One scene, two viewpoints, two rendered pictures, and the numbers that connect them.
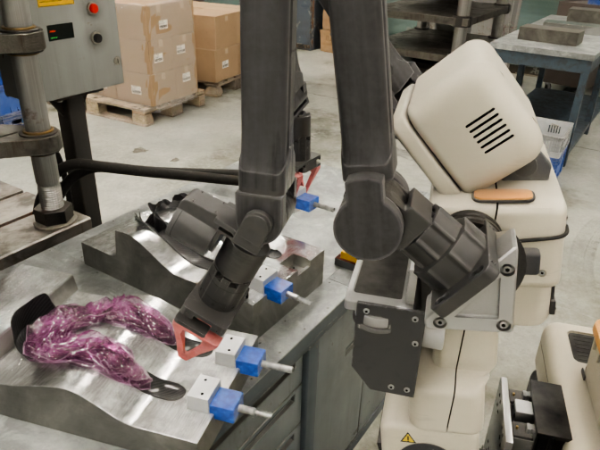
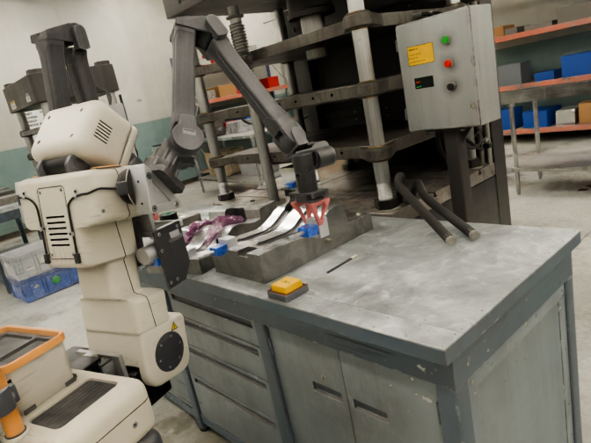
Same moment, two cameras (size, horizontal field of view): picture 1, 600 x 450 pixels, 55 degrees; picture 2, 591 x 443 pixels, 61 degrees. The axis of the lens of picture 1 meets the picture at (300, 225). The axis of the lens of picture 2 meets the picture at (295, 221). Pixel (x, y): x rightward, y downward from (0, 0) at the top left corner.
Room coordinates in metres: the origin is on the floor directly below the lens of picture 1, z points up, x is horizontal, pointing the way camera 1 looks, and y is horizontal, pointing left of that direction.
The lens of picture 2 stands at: (1.64, -1.31, 1.32)
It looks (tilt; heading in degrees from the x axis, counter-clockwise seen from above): 15 degrees down; 108
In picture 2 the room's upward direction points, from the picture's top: 12 degrees counter-clockwise
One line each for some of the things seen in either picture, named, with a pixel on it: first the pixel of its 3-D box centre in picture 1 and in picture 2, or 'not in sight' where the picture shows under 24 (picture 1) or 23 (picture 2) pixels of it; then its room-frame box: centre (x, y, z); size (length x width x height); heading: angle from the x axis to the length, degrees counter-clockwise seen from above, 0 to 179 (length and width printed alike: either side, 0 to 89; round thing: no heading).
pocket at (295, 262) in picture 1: (295, 269); (249, 255); (1.05, 0.01, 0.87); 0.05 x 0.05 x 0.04; 57
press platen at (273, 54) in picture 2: not in sight; (320, 56); (1.12, 1.28, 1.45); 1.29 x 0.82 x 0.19; 147
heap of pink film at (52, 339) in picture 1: (98, 330); (214, 223); (0.79, 0.34, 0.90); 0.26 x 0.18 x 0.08; 75
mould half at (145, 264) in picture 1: (200, 248); (293, 230); (1.13, 0.22, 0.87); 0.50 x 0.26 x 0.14; 57
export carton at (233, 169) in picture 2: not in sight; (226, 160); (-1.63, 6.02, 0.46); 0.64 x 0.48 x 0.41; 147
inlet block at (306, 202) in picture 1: (310, 203); (305, 231); (1.25, -0.02, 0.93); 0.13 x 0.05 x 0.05; 56
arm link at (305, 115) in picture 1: (296, 123); (304, 162); (1.28, 0.02, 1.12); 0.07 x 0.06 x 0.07; 51
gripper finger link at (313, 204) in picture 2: (301, 176); (314, 208); (1.28, 0.00, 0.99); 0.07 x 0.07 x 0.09; 56
